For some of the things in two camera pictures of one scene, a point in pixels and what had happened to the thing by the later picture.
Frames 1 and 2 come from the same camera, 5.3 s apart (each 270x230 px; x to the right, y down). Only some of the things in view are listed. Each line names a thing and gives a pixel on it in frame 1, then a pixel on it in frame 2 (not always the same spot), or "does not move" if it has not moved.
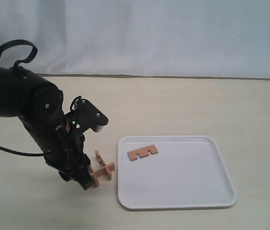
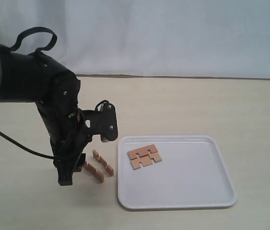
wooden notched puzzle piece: (100, 158) to (98, 176)
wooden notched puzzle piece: (106, 170) to (144, 156)
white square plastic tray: (187, 171) does not move
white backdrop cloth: (208, 39) does not move
